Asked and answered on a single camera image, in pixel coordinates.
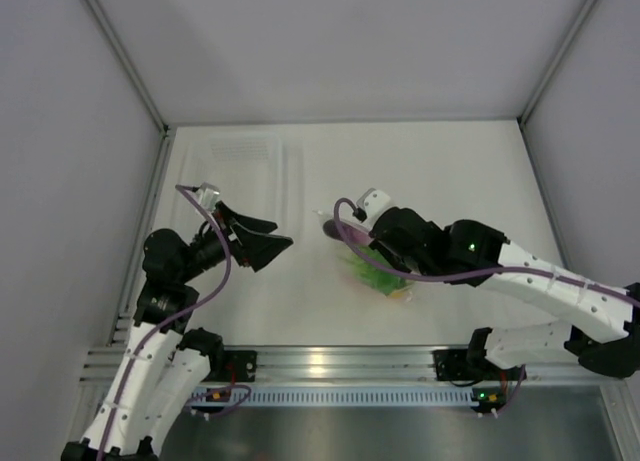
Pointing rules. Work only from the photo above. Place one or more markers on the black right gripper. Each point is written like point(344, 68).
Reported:
point(381, 246)

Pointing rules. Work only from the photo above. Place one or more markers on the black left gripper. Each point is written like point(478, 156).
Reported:
point(257, 248)

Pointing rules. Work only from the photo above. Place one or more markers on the green fake lettuce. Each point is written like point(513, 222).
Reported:
point(372, 277)

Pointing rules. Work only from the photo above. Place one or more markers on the clear polka dot zip bag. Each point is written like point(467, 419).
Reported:
point(359, 237)

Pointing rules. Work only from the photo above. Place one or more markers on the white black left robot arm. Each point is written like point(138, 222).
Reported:
point(165, 360)

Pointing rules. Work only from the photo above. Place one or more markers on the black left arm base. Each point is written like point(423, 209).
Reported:
point(233, 366)

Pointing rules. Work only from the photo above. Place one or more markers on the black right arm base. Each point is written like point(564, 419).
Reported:
point(460, 367)

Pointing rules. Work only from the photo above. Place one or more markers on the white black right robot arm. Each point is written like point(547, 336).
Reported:
point(594, 324)

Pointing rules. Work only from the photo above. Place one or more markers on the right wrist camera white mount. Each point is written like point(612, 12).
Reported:
point(371, 205)

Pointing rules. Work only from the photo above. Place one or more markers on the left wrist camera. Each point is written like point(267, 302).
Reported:
point(207, 196)

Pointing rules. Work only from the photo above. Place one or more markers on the aluminium front rail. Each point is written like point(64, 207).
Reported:
point(347, 365)

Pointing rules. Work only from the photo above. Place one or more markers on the white slotted cable duct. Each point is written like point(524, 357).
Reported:
point(368, 396)

